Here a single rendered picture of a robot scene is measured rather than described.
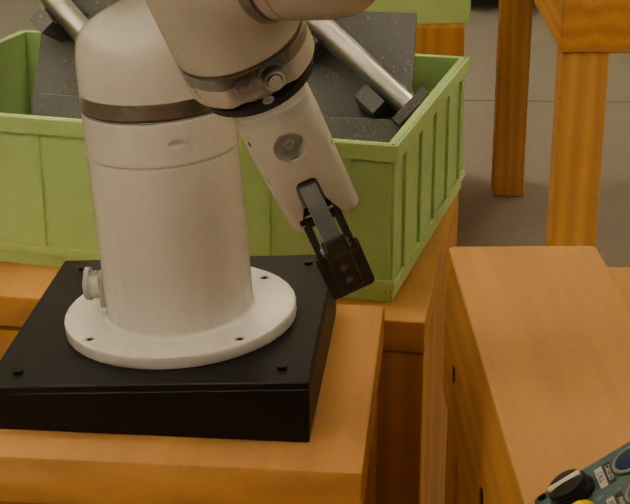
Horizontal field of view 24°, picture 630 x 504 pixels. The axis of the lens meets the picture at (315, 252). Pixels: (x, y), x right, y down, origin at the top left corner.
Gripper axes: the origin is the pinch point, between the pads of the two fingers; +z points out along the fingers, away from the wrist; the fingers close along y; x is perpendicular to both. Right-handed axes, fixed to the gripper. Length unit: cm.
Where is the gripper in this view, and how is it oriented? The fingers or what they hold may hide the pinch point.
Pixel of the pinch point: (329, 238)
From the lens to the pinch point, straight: 101.9
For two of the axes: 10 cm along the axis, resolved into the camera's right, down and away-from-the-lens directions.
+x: -9.1, 4.2, 0.0
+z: 3.1, 6.8, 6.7
